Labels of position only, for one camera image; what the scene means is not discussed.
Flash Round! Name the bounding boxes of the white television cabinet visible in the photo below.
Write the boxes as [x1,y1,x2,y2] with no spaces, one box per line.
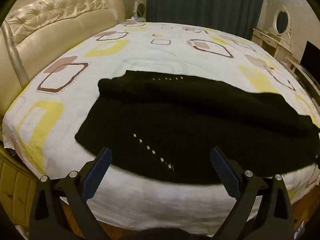
[280,55,320,100]

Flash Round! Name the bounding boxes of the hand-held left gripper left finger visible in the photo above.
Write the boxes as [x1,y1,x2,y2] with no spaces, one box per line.
[29,147,113,240]

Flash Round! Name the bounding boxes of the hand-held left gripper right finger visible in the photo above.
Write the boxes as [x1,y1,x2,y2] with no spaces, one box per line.
[209,146,293,240]

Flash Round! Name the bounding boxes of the white dressing table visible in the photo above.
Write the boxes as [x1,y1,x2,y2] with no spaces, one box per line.
[251,27,293,61]

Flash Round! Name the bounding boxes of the dark teal curtain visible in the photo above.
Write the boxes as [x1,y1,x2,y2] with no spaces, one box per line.
[146,0,266,40]

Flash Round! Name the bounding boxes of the cream tufted headboard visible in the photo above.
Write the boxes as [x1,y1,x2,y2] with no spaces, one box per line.
[0,0,125,142]

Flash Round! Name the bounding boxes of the black flat television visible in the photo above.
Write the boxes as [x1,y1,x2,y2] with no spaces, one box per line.
[299,40,320,77]

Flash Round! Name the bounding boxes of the black pants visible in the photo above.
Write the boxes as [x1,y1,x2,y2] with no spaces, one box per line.
[74,69,320,184]

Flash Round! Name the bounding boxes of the oval white-framed mirror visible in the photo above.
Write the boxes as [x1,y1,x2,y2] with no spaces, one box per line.
[273,5,292,34]

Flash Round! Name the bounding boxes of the small white desk fan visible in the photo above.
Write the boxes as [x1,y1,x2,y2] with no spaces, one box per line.
[130,2,146,20]

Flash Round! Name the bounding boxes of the yellow padded bed frame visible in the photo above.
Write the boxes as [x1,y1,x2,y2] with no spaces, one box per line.
[0,147,38,233]

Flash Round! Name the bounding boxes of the bed with patterned sheet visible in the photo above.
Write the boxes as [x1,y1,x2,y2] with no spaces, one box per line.
[2,21,320,236]

